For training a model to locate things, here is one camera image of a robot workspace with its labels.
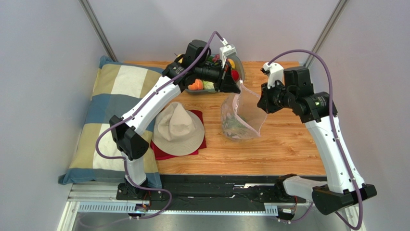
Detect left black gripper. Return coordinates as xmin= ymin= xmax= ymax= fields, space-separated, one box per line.
xmin=195 ymin=60 xmax=241 ymax=95

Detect clear zip top bag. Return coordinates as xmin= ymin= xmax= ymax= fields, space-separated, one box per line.
xmin=221 ymin=82 xmax=267 ymax=141

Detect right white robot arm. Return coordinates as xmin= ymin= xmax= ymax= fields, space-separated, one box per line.
xmin=257 ymin=63 xmax=377 ymax=215

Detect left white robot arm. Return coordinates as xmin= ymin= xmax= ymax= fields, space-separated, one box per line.
xmin=109 ymin=39 xmax=240 ymax=189

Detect red tomato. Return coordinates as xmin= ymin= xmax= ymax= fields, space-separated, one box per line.
xmin=231 ymin=69 xmax=240 ymax=82

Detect grey plastic basket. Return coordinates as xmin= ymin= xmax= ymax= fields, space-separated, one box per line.
xmin=185 ymin=55 xmax=245 ymax=95

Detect pale green cabbage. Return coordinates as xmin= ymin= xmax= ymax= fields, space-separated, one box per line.
xmin=202 ymin=80 xmax=215 ymax=90

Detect purple grapes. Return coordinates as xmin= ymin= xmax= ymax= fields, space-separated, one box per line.
xmin=212 ymin=54 xmax=220 ymax=63

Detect orange peach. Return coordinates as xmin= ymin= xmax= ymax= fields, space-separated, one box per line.
xmin=188 ymin=79 xmax=204 ymax=91

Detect beige bucket hat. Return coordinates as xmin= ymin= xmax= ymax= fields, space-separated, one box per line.
xmin=152 ymin=102 xmax=205 ymax=156

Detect red cloth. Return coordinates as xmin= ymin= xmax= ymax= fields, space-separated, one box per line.
xmin=151 ymin=110 xmax=207 ymax=160

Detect checked blue beige pillow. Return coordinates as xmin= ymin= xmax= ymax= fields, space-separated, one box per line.
xmin=58 ymin=56 xmax=163 ymax=185

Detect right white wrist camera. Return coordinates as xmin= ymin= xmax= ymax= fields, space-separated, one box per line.
xmin=261 ymin=62 xmax=284 ymax=89

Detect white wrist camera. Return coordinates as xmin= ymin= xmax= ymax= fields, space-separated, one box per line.
xmin=219 ymin=38 xmax=236 ymax=67
xmin=261 ymin=62 xmax=284 ymax=89

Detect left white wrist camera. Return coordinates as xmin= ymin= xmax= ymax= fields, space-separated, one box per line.
xmin=219 ymin=38 xmax=236 ymax=67

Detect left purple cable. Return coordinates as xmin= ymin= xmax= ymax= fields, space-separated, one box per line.
xmin=95 ymin=30 xmax=225 ymax=222

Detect purple cable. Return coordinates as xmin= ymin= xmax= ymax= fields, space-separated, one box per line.
xmin=95 ymin=30 xmax=225 ymax=222
xmin=267 ymin=49 xmax=364 ymax=231

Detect right aluminium frame post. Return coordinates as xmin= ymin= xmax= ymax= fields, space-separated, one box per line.
xmin=311 ymin=0 xmax=350 ymax=54

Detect aluminium frame post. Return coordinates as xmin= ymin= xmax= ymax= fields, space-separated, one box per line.
xmin=78 ymin=0 xmax=118 ymax=62
xmin=311 ymin=0 xmax=350 ymax=54

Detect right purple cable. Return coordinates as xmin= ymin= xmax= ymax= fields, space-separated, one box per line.
xmin=267 ymin=49 xmax=364 ymax=231

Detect left aluminium frame post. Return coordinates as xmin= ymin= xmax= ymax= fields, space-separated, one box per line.
xmin=78 ymin=0 xmax=118 ymax=62

